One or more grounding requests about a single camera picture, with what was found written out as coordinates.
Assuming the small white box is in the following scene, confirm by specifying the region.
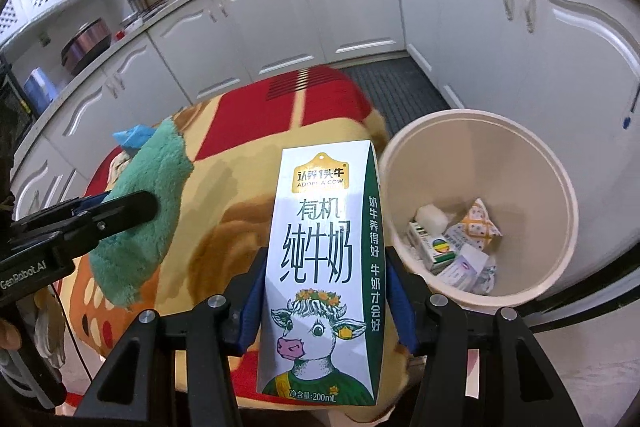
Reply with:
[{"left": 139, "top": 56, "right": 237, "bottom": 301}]
[{"left": 442, "top": 243, "right": 488, "bottom": 290}]

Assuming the white green milk carton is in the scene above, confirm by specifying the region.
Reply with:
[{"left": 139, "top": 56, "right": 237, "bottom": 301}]
[{"left": 256, "top": 139, "right": 383, "bottom": 408}]

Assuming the blue plastic container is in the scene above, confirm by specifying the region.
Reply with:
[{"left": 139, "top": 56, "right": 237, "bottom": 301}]
[{"left": 24, "top": 67, "right": 55, "bottom": 115}]

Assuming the orange patterned white packet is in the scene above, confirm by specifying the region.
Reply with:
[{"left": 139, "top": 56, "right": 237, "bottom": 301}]
[{"left": 457, "top": 198, "right": 503, "bottom": 253}]

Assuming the copper black pressure cooker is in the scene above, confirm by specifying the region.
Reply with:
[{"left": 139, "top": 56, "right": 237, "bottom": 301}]
[{"left": 60, "top": 18, "right": 112, "bottom": 75}]

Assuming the dark ribbed floor mat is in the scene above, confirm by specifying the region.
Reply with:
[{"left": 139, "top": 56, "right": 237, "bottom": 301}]
[{"left": 342, "top": 54, "right": 453, "bottom": 142}]

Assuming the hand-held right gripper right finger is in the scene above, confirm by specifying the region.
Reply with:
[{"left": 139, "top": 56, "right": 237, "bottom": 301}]
[{"left": 384, "top": 252, "right": 583, "bottom": 427}]

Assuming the black appliance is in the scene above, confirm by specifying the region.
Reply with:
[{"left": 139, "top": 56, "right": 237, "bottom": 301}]
[{"left": 0, "top": 62, "right": 36, "bottom": 142}]

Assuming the green fluffy towel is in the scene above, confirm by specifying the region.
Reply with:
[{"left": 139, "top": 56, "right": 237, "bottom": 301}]
[{"left": 90, "top": 117, "right": 193, "bottom": 308}]

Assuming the white crinkled wrapper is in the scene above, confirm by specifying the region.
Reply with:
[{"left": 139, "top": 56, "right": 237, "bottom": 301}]
[{"left": 470, "top": 254, "right": 497, "bottom": 297}]

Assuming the white paper lump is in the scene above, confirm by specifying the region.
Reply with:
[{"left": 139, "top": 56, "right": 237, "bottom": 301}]
[{"left": 416, "top": 203, "right": 449, "bottom": 234}]

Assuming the white kitchen cabinet row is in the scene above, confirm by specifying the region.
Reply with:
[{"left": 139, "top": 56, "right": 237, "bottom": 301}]
[{"left": 10, "top": 0, "right": 640, "bottom": 218}]

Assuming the small box with colourful logo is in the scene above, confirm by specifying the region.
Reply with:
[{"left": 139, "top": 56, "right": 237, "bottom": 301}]
[{"left": 407, "top": 221, "right": 458, "bottom": 275}]

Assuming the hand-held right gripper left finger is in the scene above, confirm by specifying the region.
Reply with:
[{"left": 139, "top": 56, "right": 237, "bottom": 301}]
[{"left": 75, "top": 247, "right": 271, "bottom": 427}]

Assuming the red yellow printed blanket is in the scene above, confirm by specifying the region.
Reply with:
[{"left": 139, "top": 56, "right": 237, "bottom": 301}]
[{"left": 65, "top": 64, "right": 421, "bottom": 408}]

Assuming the beige plastic bin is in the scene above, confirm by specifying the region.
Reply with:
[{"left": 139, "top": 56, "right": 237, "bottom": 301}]
[{"left": 377, "top": 108, "right": 580, "bottom": 314}]

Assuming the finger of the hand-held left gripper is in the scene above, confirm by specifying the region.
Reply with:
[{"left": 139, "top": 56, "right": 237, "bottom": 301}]
[
  {"left": 10, "top": 193, "right": 110, "bottom": 233},
  {"left": 47, "top": 190, "right": 161, "bottom": 258}
]

